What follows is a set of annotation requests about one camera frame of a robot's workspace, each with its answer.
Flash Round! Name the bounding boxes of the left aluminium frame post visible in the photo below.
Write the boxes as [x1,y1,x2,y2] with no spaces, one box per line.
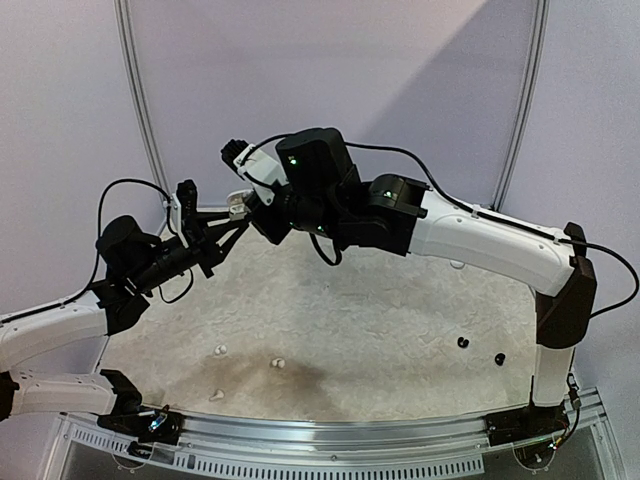
[113,0,171,191]

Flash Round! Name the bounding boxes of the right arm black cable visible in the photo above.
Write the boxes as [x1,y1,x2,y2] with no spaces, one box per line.
[249,132,640,319]

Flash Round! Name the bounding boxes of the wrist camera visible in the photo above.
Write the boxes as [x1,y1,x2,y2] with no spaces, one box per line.
[221,139,288,206]
[167,179,198,248]

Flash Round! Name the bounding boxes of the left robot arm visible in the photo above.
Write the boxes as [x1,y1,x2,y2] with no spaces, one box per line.
[1,211,249,434]

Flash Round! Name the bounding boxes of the right aluminium frame post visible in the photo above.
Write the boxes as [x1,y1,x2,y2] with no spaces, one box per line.
[491,0,549,211]

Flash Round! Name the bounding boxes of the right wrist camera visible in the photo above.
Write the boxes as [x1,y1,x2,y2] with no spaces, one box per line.
[221,139,288,206]

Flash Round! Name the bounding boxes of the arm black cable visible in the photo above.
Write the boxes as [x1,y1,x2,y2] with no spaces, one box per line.
[59,178,196,304]
[249,132,640,319]

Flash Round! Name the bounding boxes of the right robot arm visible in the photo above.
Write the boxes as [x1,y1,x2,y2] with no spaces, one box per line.
[234,128,597,436]

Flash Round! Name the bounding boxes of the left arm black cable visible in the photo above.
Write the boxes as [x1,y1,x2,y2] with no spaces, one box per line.
[59,178,196,304]

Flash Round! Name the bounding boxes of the aluminium frame post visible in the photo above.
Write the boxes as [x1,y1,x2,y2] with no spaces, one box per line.
[491,0,549,211]
[113,0,171,191]

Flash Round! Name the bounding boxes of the white stem earbud charging case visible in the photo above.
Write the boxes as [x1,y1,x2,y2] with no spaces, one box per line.
[226,189,253,221]

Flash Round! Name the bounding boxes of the white stem earbud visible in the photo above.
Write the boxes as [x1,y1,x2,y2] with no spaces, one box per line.
[209,389,225,402]

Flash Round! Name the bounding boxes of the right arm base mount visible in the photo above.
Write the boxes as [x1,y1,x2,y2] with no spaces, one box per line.
[483,402,569,446]

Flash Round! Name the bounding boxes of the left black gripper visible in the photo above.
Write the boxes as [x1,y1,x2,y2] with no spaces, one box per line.
[130,210,248,294]

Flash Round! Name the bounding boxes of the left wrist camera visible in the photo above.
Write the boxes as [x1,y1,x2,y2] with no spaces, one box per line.
[167,179,198,248]

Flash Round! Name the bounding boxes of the aluminium front rail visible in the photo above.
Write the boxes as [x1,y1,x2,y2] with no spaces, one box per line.
[45,389,626,479]

